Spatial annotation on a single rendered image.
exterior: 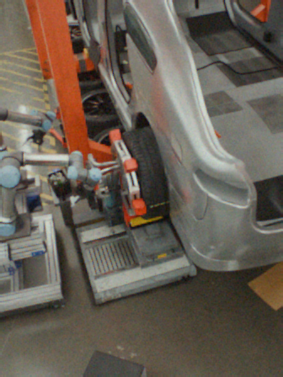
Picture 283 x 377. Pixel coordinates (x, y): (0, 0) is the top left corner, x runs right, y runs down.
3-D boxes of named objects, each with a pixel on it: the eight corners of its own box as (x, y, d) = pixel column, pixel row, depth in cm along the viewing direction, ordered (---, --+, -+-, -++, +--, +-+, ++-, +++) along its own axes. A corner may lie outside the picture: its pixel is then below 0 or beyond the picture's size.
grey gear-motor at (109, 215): (152, 222, 409) (151, 193, 385) (107, 235, 401) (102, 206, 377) (146, 209, 421) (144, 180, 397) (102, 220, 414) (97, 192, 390)
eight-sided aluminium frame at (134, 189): (143, 228, 336) (137, 171, 299) (135, 230, 335) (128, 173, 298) (123, 182, 375) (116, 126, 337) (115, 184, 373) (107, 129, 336)
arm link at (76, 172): (66, 168, 279) (83, 172, 283) (66, 181, 271) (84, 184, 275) (70, 159, 275) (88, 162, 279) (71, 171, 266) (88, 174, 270)
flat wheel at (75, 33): (104, 42, 639) (102, 26, 623) (75, 63, 600) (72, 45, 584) (68, 34, 668) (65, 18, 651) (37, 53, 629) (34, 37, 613)
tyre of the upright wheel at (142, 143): (145, 111, 348) (153, 183, 386) (114, 118, 344) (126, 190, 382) (175, 150, 296) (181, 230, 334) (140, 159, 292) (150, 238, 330)
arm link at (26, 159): (2, 160, 281) (82, 162, 291) (0, 171, 273) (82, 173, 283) (1, 144, 274) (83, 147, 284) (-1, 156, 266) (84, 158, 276)
